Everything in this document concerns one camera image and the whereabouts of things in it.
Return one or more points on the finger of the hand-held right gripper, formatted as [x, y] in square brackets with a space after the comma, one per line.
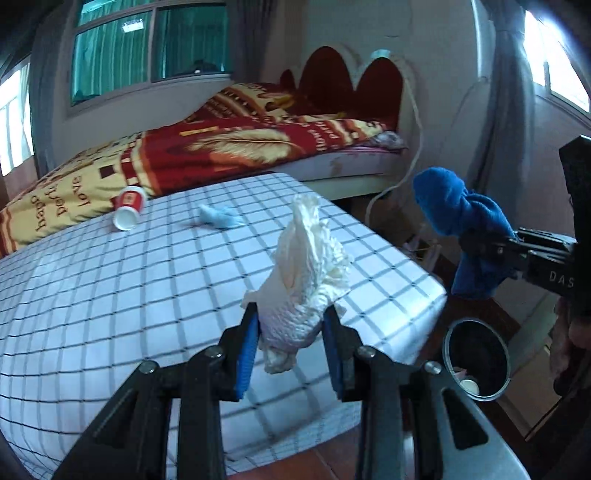
[489, 247]
[545, 234]

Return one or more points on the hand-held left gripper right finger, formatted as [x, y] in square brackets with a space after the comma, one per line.
[333, 357]

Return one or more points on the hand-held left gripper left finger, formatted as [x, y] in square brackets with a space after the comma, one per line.
[247, 357]

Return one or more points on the blue knitted cloth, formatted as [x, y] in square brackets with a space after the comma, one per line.
[445, 201]

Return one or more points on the large white tissue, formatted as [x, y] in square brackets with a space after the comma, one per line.
[300, 286]

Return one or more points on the black trash bin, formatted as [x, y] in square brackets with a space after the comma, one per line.
[480, 346]

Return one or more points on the person's right hand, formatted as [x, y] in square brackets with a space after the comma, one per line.
[579, 337]

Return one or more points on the grey curtain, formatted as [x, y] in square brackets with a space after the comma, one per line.
[242, 37]
[512, 115]

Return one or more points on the light blue crumpled tissue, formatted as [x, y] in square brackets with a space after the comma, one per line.
[221, 217]

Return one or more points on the white checked tablecloth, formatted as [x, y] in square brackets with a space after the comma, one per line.
[115, 300]

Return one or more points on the grey crumpled pillow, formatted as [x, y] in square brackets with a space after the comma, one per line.
[392, 140]

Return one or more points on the bright window behind curtain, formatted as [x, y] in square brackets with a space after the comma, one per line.
[558, 60]

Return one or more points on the white mattress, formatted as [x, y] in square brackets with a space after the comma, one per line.
[351, 161]

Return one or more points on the red paper cup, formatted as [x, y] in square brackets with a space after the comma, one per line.
[130, 201]

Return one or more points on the bed with red-yellow blanket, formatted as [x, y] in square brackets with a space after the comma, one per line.
[184, 143]

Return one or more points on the red scalloped headboard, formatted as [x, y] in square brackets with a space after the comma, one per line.
[323, 78]

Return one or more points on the large green-tinted window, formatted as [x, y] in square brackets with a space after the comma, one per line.
[147, 50]

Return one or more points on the bright side window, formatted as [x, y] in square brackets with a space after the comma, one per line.
[14, 120]

